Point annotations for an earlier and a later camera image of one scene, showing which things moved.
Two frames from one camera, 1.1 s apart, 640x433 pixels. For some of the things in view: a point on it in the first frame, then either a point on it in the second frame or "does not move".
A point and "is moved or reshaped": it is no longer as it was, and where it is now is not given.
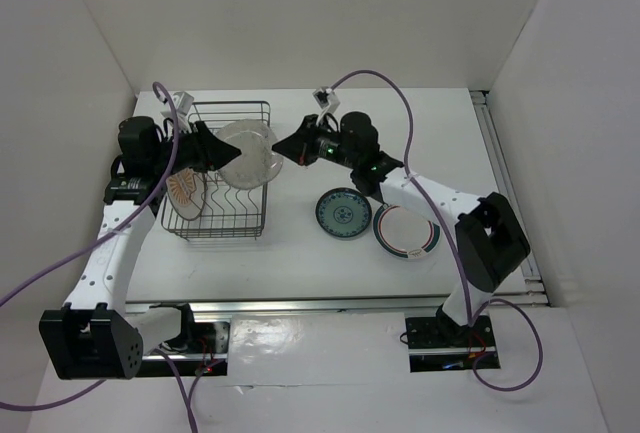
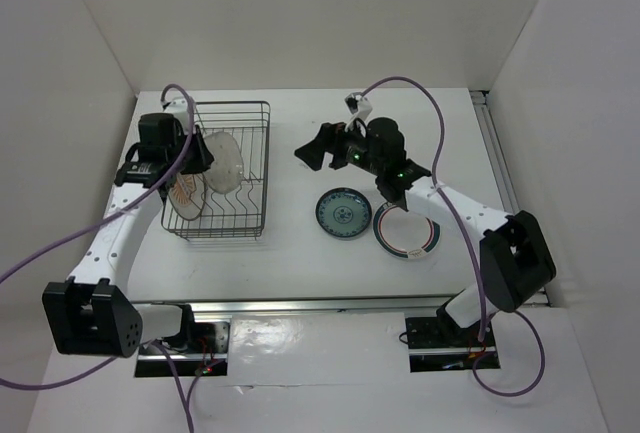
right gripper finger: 308,129 -> 329,134
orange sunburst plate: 185,192 does not move
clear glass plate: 258,164 is moved or reshaped
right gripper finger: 294,147 -> 312,153
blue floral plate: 343,212 does not move
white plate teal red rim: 405,231 does not move
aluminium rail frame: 538,293 does not move
